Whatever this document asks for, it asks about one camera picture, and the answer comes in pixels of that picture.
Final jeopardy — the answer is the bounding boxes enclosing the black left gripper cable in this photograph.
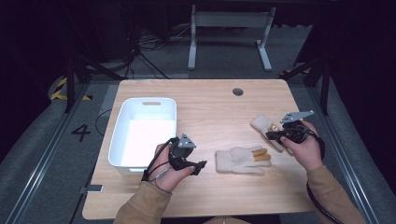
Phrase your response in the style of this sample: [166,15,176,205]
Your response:
[141,136,180,192]

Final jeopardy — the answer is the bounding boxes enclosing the cream knit glove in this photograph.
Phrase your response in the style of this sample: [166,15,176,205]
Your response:
[215,145,273,175]

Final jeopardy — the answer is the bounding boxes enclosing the small beige cloth piece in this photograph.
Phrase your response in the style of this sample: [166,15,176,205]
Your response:
[249,113,295,156]

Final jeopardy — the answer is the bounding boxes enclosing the person's left hand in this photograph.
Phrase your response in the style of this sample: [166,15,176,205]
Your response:
[148,142,196,193]

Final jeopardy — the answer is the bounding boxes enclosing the white plastic bin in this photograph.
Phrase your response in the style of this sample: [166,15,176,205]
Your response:
[107,97,178,175]

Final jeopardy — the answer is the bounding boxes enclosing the white metal desk frame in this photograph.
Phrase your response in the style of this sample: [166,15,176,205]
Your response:
[187,4,277,72]

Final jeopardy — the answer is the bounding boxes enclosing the black metal stand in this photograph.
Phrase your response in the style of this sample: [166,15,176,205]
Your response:
[279,55,332,117]
[63,51,126,114]

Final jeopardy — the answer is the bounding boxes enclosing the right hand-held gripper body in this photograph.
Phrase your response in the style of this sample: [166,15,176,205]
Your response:
[279,109,316,145]

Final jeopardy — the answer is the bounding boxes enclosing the yellow black hazard tape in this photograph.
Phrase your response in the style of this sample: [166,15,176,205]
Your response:
[49,77,93,102]

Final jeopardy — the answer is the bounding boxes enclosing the person's right hand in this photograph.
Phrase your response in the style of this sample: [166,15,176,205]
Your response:
[279,120,324,173]

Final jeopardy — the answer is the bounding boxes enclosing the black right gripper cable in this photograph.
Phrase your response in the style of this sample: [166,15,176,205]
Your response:
[305,130,344,224]

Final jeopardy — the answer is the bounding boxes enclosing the thin black floor cable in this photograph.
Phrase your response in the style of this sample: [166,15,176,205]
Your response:
[94,107,113,137]

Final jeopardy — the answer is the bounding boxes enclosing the bundle of floor cables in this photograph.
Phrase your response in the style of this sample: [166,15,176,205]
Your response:
[123,23,191,79]

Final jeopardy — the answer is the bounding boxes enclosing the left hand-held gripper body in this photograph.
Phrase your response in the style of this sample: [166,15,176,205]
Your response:
[169,133,197,172]

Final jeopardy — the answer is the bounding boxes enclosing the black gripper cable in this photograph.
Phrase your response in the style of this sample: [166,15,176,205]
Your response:
[305,130,344,224]
[141,136,180,192]

